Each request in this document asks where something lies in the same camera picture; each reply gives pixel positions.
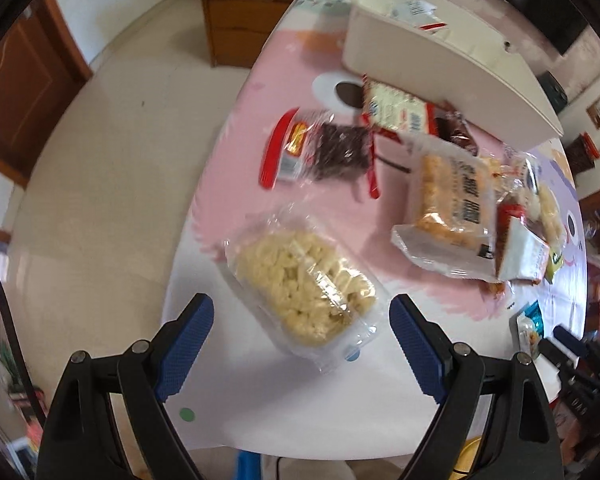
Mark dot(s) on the pale puffed rice cake packet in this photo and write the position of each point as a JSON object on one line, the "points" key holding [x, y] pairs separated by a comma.
{"points": [[300, 280]]}

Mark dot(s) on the dark brown snack packet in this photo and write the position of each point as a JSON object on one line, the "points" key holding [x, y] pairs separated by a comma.
{"points": [[457, 132]]}

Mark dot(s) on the wooden door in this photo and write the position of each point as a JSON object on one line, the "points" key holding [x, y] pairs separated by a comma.
{"points": [[25, 95]]}

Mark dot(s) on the small blue snack packet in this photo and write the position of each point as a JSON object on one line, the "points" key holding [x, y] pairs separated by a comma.
{"points": [[530, 327]]}

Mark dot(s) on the blue plastic object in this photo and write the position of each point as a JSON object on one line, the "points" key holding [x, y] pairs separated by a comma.
{"points": [[250, 466]]}

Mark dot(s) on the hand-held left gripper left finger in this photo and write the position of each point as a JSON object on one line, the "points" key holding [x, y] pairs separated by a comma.
{"points": [[187, 342]]}

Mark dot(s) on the red white cracker packet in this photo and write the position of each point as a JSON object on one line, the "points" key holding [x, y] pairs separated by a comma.
{"points": [[395, 107]]}

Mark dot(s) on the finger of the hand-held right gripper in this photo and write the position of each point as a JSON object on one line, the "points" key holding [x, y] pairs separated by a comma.
{"points": [[572, 341], [557, 356]]}

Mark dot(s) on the dark air fryer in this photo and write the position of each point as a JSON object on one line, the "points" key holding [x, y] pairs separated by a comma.
{"points": [[552, 92]]}

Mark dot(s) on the white orange snack packet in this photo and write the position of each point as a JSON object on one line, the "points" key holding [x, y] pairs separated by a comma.
{"points": [[522, 255]]}

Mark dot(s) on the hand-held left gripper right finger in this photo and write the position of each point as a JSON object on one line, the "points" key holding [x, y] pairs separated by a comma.
{"points": [[417, 345]]}

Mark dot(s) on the brownie packet with red ends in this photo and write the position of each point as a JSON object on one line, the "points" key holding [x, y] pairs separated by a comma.
{"points": [[335, 152]]}

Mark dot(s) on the orange rice cracker clear packet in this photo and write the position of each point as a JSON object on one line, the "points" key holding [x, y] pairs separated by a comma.
{"points": [[452, 200]]}

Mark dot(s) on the clear packet of pale snacks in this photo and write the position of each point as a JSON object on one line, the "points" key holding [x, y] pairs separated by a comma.
{"points": [[542, 200]]}

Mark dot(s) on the white plastic storage bin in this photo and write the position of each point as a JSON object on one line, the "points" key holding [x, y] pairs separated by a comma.
{"points": [[430, 65]]}

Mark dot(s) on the dark basket with red lid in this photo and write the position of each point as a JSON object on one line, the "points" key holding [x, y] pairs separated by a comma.
{"points": [[580, 152]]}

